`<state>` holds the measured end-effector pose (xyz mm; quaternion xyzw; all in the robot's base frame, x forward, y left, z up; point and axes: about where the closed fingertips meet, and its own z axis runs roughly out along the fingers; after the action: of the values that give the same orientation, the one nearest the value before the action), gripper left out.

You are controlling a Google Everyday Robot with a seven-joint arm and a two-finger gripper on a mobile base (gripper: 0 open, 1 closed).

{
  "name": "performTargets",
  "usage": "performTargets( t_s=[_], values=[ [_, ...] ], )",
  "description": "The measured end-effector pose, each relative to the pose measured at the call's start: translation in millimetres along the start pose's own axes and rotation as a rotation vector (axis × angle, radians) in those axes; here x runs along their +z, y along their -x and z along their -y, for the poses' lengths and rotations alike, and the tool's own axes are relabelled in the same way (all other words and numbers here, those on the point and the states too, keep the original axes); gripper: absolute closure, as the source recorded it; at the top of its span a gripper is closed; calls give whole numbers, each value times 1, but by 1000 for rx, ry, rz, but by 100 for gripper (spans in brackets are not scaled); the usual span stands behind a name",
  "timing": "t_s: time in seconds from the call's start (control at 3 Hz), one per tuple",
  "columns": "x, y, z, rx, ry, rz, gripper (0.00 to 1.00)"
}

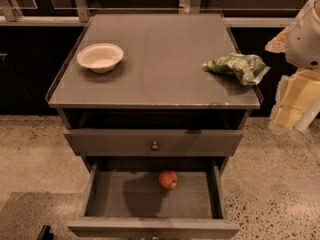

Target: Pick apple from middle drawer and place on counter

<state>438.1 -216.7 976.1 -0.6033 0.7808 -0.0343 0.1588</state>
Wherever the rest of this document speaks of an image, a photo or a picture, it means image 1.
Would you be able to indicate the grey open middle drawer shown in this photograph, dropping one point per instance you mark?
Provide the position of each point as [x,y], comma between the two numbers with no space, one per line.
[125,200]

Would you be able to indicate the white paper bowl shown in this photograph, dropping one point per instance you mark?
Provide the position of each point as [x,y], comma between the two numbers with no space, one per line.
[101,57]

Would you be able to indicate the red apple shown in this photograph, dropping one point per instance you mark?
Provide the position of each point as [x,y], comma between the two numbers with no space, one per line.
[168,179]

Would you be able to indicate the grey drawer cabinet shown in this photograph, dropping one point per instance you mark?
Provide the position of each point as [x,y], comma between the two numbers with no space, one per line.
[159,84]

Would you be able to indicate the brass top drawer knob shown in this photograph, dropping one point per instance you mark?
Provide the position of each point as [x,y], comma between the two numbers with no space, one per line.
[155,146]

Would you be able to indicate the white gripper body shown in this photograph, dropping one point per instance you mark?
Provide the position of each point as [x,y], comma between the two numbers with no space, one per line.
[304,44]

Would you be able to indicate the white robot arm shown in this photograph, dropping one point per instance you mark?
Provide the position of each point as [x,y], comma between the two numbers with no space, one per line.
[303,38]

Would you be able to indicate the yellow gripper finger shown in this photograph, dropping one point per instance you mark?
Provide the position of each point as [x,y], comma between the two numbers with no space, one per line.
[278,43]
[286,118]

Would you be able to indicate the black object on floor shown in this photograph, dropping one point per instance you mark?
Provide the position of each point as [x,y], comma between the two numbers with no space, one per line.
[45,233]

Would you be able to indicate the metal window railing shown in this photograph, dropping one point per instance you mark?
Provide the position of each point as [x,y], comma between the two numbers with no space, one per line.
[237,13]

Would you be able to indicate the green chip bag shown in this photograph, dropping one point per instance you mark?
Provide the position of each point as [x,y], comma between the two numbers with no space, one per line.
[248,69]

